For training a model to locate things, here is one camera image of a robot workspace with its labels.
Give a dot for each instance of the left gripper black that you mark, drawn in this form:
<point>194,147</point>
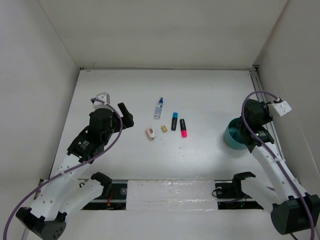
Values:
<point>127,119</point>

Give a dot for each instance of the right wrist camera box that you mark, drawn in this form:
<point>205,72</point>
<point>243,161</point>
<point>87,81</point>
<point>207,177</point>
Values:
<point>279,109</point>

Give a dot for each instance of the pink eraser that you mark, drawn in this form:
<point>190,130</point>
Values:
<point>151,133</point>

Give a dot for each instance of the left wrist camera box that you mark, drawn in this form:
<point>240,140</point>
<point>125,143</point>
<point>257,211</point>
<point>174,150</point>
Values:
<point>101,101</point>

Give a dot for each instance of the clear spray bottle blue cap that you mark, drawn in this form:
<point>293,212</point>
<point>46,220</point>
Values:
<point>159,109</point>

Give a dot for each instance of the teal round container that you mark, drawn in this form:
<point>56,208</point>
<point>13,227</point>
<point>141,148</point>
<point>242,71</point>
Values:
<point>232,136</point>

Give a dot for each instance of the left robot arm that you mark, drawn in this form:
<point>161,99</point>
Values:
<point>47,216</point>

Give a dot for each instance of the aluminium side rail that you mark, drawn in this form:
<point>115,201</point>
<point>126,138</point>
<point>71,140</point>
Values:
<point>261,97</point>

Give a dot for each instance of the blue capped black highlighter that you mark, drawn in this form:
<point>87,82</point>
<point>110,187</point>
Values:
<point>174,121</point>

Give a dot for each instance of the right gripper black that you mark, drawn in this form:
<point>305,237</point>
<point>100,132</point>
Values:
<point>269,118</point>

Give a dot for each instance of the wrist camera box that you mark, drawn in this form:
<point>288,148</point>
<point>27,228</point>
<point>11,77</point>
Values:
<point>279,109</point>
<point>101,101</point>

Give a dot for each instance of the small yellow sharpener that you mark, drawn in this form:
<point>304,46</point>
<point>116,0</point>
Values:
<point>164,128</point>

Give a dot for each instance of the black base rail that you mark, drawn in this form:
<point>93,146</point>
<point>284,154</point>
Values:
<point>115,198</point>

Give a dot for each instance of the pink capped black highlighter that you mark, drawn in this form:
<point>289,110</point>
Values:
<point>183,128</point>

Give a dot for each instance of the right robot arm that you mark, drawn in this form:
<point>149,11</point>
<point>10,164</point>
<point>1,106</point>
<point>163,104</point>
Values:
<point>291,208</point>

